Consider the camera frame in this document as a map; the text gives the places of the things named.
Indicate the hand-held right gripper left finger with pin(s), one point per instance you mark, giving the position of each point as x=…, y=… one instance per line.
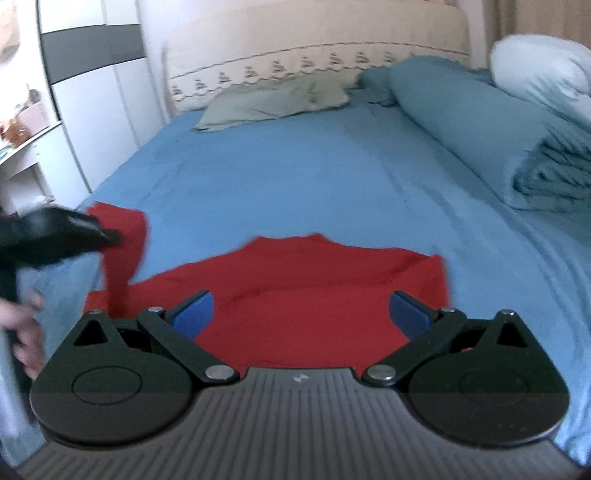
x=196, y=313

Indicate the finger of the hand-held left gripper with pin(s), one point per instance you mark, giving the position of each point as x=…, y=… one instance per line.
x=102, y=235

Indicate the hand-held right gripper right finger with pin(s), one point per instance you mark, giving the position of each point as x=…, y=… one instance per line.
x=408, y=314

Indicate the red garment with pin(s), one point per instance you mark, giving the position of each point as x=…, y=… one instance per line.
x=300, y=295

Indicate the person's left hand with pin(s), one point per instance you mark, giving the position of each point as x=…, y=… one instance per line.
x=25, y=334

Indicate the white side shelf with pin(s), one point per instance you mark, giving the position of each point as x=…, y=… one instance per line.
x=21, y=161

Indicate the pink box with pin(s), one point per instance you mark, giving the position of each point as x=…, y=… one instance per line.
x=36, y=114

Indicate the white wardrobe with grey band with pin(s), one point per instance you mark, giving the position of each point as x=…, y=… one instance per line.
x=97, y=92

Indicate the bed with blue sheet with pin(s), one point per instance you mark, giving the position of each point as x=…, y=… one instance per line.
x=277, y=175

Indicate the rolled blue duvet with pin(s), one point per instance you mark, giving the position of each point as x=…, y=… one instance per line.
x=461, y=115

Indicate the grey-green pillow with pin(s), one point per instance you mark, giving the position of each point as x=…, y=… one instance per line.
x=272, y=101

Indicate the white pillow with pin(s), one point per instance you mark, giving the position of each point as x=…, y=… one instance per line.
x=540, y=64

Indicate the beige headboard cover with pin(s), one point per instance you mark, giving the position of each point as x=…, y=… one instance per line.
x=314, y=32

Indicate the beige curtain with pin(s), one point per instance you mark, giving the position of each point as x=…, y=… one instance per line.
x=531, y=18

